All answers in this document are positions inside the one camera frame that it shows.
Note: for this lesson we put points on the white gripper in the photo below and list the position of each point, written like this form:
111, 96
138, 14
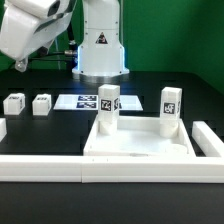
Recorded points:
28, 25

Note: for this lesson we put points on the white square table top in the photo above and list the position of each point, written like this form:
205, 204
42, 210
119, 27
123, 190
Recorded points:
138, 136

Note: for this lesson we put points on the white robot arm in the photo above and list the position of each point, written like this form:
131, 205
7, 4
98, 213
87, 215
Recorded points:
100, 56

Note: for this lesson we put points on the white sheet with AprilTags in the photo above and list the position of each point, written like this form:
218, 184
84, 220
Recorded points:
90, 102

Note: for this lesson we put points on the white U-shaped obstacle fence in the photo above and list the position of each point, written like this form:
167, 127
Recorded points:
86, 169

